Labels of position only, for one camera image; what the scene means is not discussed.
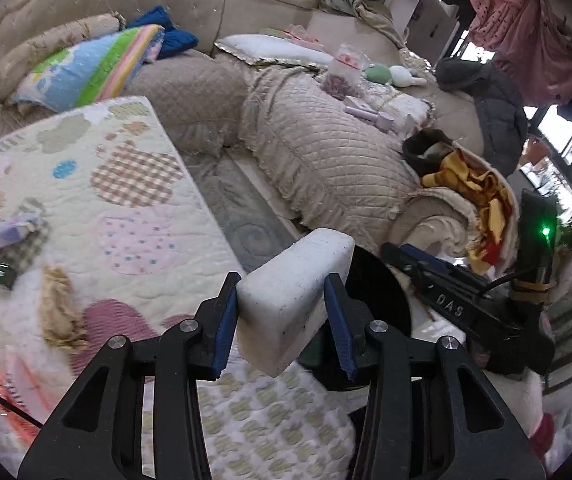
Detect white foam block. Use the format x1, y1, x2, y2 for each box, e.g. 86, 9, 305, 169
236, 228, 355, 377

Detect black trash bin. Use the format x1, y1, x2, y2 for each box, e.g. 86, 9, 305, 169
298, 246, 412, 391

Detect yellow red cloth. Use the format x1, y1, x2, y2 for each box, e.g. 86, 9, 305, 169
421, 148, 520, 275

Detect orange snack wrapper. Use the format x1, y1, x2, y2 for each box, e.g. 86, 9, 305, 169
0, 347, 54, 424

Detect black padded jacket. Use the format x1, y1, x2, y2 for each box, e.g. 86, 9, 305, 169
435, 58, 528, 177

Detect purple hair brush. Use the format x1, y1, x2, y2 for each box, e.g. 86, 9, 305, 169
343, 96, 393, 133

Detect green white plush toy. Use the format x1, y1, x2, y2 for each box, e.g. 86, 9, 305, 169
363, 64, 427, 88

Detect beige quilted sofa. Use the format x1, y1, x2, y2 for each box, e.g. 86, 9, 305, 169
124, 52, 479, 256

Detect patchwork quilted blanket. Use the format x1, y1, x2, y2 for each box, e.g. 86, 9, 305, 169
0, 98, 355, 479

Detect clear candy jar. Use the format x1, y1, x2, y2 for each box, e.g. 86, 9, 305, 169
321, 44, 366, 101

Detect pink hanging clothes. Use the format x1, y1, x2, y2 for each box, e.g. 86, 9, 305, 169
468, 0, 572, 107

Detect white ruffled cushion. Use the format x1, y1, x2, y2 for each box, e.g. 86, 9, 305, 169
214, 34, 333, 68

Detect blue knit cloth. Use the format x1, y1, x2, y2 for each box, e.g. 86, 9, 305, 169
126, 6, 199, 60

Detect striped colourful pillow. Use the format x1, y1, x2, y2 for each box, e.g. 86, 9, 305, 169
9, 25, 165, 113

